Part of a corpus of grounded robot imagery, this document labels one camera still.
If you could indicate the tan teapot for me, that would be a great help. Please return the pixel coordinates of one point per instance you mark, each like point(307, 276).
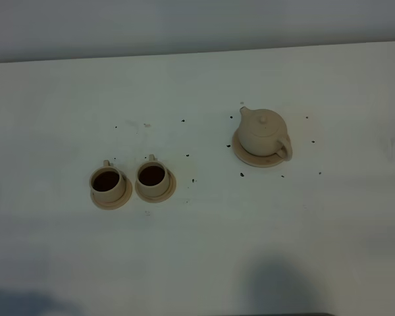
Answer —
point(262, 133)

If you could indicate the tan teapot saucer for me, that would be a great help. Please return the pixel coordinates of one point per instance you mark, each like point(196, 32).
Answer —
point(252, 160)

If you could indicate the tan right saucer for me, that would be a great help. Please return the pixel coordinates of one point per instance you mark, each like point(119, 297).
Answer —
point(158, 199)

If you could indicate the tan right teacup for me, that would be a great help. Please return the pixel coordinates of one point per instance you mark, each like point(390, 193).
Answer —
point(153, 177)

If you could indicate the tan teacup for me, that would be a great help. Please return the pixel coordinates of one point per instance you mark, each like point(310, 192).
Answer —
point(107, 181)
point(153, 177)

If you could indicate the tan left saucer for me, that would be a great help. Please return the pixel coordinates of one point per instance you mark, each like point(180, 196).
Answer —
point(119, 202)

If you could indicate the tan left teacup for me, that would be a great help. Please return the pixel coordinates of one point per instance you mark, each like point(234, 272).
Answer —
point(107, 181)

